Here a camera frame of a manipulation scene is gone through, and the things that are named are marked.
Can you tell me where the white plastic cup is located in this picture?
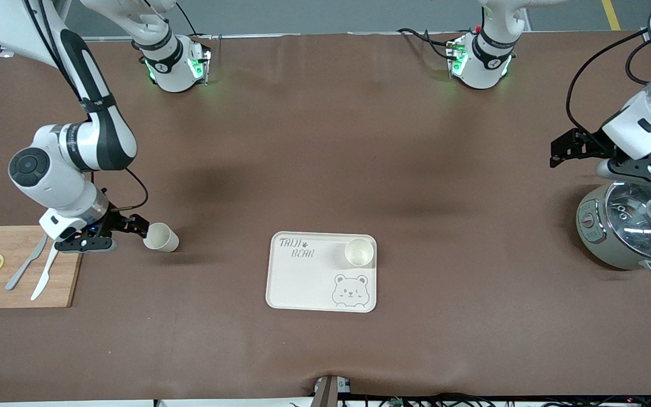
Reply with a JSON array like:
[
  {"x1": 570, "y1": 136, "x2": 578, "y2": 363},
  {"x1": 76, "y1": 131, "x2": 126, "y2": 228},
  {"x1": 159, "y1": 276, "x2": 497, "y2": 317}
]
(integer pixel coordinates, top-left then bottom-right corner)
[
  {"x1": 344, "y1": 237, "x2": 375, "y2": 268},
  {"x1": 143, "y1": 222, "x2": 180, "y2": 253}
]

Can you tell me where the glass pot lid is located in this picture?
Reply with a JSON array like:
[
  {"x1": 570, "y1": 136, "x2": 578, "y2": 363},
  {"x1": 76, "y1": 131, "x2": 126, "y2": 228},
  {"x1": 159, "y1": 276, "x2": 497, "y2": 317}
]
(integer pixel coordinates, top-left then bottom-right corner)
[{"x1": 602, "y1": 181, "x2": 651, "y2": 261}]

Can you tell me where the black base cable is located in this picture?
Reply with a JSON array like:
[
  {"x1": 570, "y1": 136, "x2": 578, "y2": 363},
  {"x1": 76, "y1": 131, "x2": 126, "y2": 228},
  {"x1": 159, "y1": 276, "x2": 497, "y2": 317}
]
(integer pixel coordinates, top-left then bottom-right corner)
[
  {"x1": 397, "y1": 27, "x2": 465, "y2": 62},
  {"x1": 174, "y1": 0, "x2": 213, "y2": 43}
]

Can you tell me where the cream bear print tray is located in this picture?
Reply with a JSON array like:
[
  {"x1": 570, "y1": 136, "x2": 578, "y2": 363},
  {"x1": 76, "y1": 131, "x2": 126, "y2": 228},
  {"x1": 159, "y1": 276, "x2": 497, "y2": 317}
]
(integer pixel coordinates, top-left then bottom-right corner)
[{"x1": 265, "y1": 231, "x2": 377, "y2": 313}]

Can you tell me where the black left base cable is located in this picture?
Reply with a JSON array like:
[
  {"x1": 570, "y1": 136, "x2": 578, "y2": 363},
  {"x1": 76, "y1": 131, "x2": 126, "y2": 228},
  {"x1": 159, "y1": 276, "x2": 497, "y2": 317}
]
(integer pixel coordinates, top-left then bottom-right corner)
[{"x1": 397, "y1": 27, "x2": 465, "y2": 62}]

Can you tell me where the white plastic knife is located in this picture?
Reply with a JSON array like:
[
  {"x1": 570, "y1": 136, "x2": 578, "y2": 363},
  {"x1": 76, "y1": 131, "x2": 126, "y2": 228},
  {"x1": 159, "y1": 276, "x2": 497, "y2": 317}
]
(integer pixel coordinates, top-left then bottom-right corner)
[{"x1": 30, "y1": 249, "x2": 60, "y2": 301}]

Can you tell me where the short black left arm cable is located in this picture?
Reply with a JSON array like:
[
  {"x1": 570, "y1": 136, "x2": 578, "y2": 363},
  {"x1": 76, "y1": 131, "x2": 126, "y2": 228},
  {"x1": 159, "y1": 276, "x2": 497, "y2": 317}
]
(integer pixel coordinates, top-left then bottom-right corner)
[{"x1": 626, "y1": 41, "x2": 651, "y2": 86}]

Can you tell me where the long black left arm cable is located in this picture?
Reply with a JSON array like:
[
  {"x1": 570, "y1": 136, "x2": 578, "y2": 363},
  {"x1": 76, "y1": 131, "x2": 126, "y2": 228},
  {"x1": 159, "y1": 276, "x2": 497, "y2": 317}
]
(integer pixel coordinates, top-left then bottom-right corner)
[{"x1": 566, "y1": 31, "x2": 651, "y2": 136}]

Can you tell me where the black right base cable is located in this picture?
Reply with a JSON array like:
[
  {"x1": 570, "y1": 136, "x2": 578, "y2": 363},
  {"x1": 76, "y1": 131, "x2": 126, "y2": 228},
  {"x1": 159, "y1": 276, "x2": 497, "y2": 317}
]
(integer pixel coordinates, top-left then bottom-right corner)
[{"x1": 174, "y1": 0, "x2": 213, "y2": 43}]

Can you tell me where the grey plastic knife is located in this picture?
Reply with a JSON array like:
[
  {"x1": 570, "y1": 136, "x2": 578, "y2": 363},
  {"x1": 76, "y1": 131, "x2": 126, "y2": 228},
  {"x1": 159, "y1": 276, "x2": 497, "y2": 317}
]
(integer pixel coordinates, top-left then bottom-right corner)
[{"x1": 5, "y1": 237, "x2": 48, "y2": 292}]

